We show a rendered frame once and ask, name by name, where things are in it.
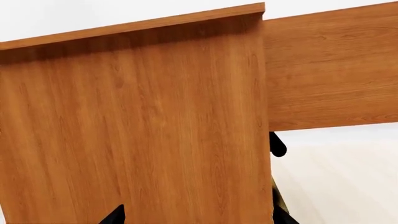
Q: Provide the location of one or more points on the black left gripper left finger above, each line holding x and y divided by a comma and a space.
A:
116, 215

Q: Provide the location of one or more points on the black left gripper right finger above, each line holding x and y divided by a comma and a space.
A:
282, 217

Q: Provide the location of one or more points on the brown wooden cabinet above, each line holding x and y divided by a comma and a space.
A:
133, 121

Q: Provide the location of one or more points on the wooden back panel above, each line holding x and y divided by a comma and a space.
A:
329, 70

